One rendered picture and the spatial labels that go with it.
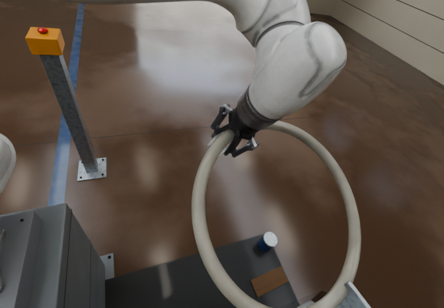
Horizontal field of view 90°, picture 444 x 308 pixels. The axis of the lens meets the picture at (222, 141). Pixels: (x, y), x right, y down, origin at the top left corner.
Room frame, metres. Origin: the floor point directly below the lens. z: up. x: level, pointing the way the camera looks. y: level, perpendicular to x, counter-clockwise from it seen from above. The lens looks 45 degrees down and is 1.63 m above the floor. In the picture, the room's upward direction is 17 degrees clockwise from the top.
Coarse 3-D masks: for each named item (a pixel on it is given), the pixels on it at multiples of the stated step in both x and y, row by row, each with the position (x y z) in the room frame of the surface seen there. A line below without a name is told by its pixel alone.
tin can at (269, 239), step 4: (268, 232) 0.74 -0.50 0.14; (264, 236) 0.71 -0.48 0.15; (268, 236) 0.71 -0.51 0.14; (272, 236) 0.72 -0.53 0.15; (260, 240) 0.70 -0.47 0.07; (264, 240) 0.68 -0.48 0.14; (268, 240) 0.69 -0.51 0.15; (272, 240) 0.69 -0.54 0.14; (276, 240) 0.70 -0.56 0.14; (260, 244) 0.68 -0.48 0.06; (264, 244) 0.66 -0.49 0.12; (268, 244) 0.66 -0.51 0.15; (272, 244) 0.67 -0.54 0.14; (276, 244) 0.68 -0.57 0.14; (260, 248) 0.66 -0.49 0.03; (264, 248) 0.65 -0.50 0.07; (268, 248) 0.65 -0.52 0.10
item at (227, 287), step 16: (272, 128) 0.50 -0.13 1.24; (288, 128) 0.52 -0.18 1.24; (224, 144) 0.38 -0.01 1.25; (320, 144) 0.53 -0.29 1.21; (208, 160) 0.32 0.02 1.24; (208, 176) 0.29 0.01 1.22; (336, 176) 0.47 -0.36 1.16; (192, 192) 0.25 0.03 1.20; (352, 192) 0.43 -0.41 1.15; (192, 208) 0.22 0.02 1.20; (352, 208) 0.39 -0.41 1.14; (192, 224) 0.20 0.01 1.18; (352, 224) 0.35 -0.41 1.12; (208, 240) 0.17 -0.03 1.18; (352, 240) 0.31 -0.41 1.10; (208, 256) 0.15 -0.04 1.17; (352, 256) 0.27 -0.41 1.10; (208, 272) 0.13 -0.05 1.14; (224, 272) 0.13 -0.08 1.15; (352, 272) 0.23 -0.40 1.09; (224, 288) 0.11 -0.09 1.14; (336, 288) 0.19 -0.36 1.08; (240, 304) 0.10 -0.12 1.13; (256, 304) 0.10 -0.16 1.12; (320, 304) 0.15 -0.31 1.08; (336, 304) 0.16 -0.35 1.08
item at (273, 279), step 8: (272, 272) 0.53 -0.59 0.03; (280, 272) 0.54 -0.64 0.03; (256, 280) 0.45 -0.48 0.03; (264, 280) 0.47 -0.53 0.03; (272, 280) 0.48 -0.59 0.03; (280, 280) 0.49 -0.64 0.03; (256, 288) 0.41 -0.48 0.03; (264, 288) 0.42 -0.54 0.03; (272, 288) 0.44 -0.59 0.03; (256, 296) 0.37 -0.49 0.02
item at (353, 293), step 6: (348, 282) 0.20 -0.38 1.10; (348, 288) 0.19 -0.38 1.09; (354, 288) 0.19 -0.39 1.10; (348, 294) 0.18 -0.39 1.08; (354, 294) 0.18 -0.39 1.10; (360, 294) 0.18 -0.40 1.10; (348, 300) 0.18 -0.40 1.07; (354, 300) 0.17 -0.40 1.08; (360, 300) 0.17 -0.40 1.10; (342, 306) 0.16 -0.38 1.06; (348, 306) 0.17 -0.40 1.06; (354, 306) 0.17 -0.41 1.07; (360, 306) 0.16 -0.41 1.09; (366, 306) 0.16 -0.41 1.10
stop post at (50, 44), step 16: (32, 32) 0.88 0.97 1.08; (48, 32) 0.91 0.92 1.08; (32, 48) 0.83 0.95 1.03; (48, 48) 0.86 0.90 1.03; (48, 64) 0.86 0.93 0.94; (64, 64) 0.93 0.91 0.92; (64, 80) 0.88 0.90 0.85; (64, 96) 0.87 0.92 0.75; (64, 112) 0.85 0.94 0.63; (80, 112) 0.93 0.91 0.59; (80, 128) 0.88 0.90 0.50; (80, 144) 0.86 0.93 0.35; (96, 160) 0.95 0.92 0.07; (80, 176) 0.80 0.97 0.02; (96, 176) 0.84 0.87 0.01
